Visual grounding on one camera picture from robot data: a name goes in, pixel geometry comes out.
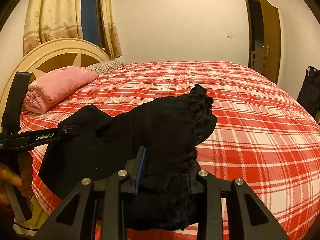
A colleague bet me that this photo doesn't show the grey striped pillow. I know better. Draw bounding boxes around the grey striped pillow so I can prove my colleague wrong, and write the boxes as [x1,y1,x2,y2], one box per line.
[86,60,126,75]

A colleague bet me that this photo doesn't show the beige patterned curtain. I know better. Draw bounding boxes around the beige patterned curtain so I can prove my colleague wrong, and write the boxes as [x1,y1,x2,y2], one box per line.
[23,0,83,55]
[100,0,122,59]

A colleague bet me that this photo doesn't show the cream wooden headboard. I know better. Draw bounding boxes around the cream wooden headboard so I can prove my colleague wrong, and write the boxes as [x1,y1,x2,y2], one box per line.
[1,37,110,114]

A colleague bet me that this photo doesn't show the beige patterned curtain right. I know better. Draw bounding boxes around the beige patterned curtain right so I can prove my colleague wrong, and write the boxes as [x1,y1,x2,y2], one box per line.
[100,0,122,59]

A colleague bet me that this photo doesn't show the beige patterned curtain left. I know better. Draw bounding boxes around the beige patterned curtain left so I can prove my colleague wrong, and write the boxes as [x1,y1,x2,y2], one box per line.
[23,0,83,55]

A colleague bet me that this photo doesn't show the pink folded quilt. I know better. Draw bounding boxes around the pink folded quilt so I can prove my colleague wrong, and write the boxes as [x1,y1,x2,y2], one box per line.
[23,66,98,114]

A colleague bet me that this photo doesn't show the red plaid bed blanket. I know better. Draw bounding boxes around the red plaid bed blanket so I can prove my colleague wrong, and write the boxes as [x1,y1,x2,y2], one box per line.
[20,61,319,239]

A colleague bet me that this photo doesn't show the black pants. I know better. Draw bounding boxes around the black pants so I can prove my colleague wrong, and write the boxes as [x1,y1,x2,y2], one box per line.
[39,85,217,231]

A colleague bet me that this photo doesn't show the person's left hand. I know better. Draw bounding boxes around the person's left hand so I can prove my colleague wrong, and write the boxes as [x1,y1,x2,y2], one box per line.
[1,152,33,205]

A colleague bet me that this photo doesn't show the black bag by wall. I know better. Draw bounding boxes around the black bag by wall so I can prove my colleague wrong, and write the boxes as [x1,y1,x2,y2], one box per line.
[297,66,320,118]

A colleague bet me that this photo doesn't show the brown wooden door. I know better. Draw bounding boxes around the brown wooden door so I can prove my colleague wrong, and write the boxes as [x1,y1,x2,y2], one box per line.
[245,0,281,83]

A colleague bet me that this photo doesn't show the dark window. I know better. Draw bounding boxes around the dark window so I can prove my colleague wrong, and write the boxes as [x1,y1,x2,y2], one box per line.
[81,0,104,48]

